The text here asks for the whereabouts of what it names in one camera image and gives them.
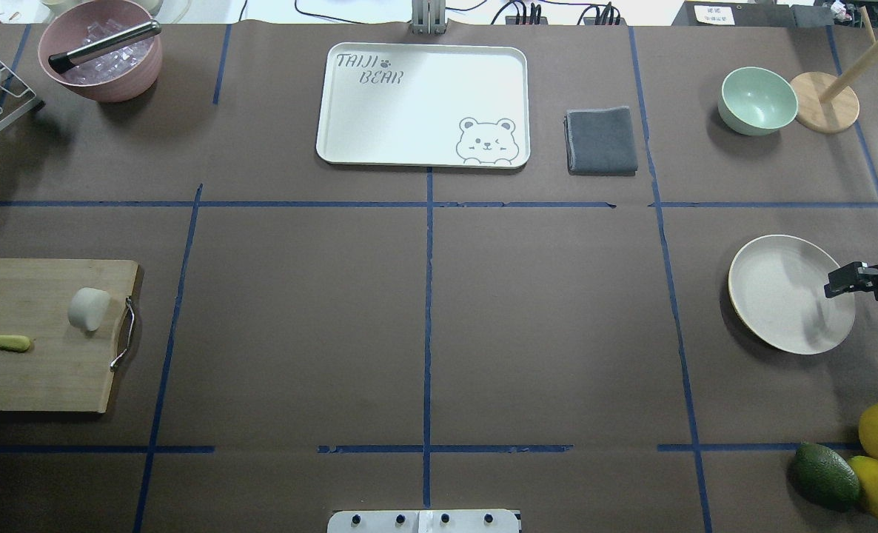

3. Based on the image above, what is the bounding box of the mint green bowl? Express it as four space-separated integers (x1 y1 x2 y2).
717 67 799 136

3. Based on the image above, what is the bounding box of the wooden cutting board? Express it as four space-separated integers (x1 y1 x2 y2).
0 258 138 414

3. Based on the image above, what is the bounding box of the white bear serving tray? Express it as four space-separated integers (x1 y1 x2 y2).
316 41 531 169

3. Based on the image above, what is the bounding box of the aluminium frame post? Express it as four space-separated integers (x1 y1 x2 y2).
411 0 448 35

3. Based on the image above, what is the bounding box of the wooden mug tree stand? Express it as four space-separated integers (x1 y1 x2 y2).
790 28 878 134

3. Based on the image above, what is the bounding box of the folded grey cloth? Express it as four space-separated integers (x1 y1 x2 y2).
564 106 638 176

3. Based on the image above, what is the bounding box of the yellow-green knife handle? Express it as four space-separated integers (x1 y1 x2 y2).
0 335 33 353

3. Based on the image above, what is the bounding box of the pink bowl with ice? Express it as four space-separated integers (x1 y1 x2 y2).
37 1 164 102

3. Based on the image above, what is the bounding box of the black power strip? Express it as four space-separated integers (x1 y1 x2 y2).
491 1 626 26

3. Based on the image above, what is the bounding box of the green avocado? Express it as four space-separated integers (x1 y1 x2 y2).
790 442 861 512

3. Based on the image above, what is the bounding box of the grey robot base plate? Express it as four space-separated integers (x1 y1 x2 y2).
326 509 523 532

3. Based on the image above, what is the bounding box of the beige round plate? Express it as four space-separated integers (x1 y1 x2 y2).
728 234 856 355

